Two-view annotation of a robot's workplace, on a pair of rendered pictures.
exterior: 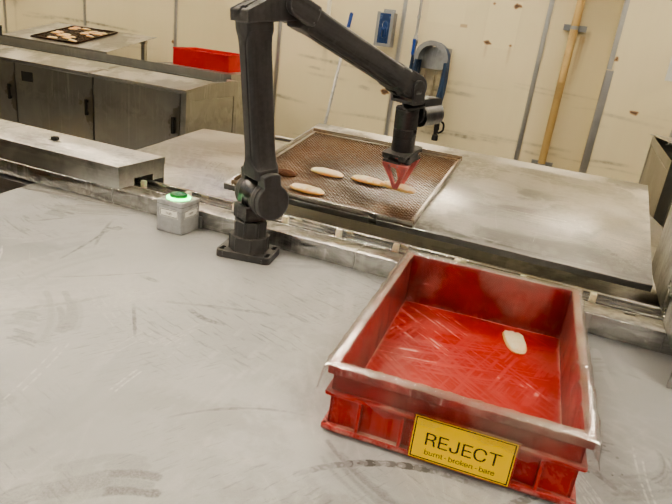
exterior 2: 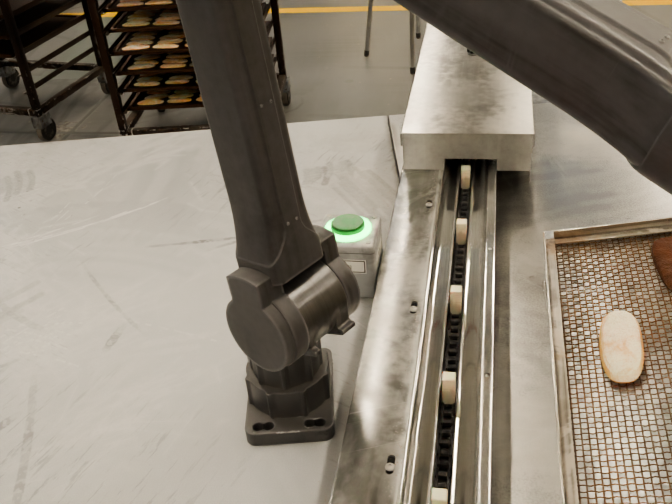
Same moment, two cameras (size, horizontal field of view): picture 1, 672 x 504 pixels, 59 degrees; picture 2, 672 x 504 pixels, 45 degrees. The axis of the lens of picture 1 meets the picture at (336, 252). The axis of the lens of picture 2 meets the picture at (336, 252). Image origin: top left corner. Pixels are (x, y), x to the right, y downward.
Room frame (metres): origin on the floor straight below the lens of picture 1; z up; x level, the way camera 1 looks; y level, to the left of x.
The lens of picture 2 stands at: (1.19, -0.42, 1.40)
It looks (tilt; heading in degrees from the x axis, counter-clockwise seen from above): 34 degrees down; 82
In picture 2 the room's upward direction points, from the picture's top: 5 degrees counter-clockwise
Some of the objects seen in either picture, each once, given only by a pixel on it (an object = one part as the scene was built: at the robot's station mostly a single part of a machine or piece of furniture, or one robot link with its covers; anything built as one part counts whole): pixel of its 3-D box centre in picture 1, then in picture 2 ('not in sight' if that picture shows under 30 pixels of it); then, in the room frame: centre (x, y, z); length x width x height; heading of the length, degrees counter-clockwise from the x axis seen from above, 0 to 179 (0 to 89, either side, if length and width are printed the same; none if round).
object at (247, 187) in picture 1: (259, 201); (298, 314); (1.23, 0.18, 0.94); 0.09 x 0.05 x 0.10; 128
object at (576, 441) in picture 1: (470, 346); not in sight; (0.82, -0.22, 0.87); 0.49 x 0.34 x 0.10; 164
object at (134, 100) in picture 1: (79, 95); not in sight; (4.98, 2.28, 0.51); 3.00 x 1.26 x 1.03; 70
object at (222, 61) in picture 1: (211, 59); not in sight; (5.01, 1.20, 0.93); 0.51 x 0.36 x 0.13; 74
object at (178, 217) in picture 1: (178, 219); (353, 266); (1.32, 0.37, 0.84); 0.08 x 0.08 x 0.11; 70
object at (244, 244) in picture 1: (249, 236); (287, 370); (1.21, 0.19, 0.86); 0.12 x 0.09 x 0.08; 81
